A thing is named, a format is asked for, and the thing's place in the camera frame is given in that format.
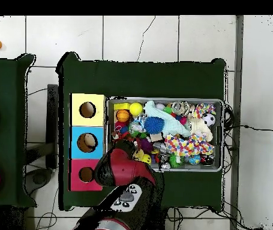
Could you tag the crushed clear plastic bottle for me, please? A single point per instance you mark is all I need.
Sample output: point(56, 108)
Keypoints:
point(136, 125)

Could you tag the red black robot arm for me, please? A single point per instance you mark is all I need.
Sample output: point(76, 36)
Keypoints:
point(124, 167)

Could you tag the wooden box with three holes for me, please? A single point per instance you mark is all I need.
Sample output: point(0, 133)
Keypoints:
point(97, 119)

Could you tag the silver mesh bin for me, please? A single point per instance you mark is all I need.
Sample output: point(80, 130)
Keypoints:
point(198, 168)

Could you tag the orange basketball toy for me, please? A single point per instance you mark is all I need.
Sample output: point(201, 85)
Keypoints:
point(123, 115)

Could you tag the purple spiky toy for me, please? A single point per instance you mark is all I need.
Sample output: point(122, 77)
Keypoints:
point(146, 145)

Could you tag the yellow smiley ball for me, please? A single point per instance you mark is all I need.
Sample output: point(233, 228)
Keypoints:
point(147, 158)

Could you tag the mint green cloth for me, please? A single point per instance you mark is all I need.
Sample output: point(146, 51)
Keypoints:
point(174, 124)

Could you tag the crushed silver can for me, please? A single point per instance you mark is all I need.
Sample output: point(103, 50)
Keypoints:
point(180, 107)

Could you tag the dark green tablecloth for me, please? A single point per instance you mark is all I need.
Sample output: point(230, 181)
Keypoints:
point(6, 95)
point(150, 79)

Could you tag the colourful polka dot cloth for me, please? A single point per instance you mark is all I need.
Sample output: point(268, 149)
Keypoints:
point(186, 145)

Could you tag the small soccer ball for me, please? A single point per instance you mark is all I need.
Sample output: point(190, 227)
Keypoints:
point(208, 119)

